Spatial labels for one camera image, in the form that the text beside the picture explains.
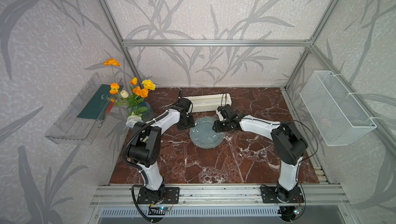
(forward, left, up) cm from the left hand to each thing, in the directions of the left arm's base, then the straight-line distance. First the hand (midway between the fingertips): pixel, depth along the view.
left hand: (192, 125), depth 94 cm
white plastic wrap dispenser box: (+22, -10, -5) cm, 24 cm away
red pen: (-8, +35, +26) cm, 45 cm away
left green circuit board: (-42, +11, -5) cm, 43 cm away
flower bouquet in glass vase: (+2, +28, +22) cm, 36 cm away
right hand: (-1, -14, 0) cm, 14 cm away
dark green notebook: (-6, +41, +27) cm, 49 cm away
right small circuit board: (-43, -51, -2) cm, 66 cm away
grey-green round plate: (-5, -7, -3) cm, 9 cm away
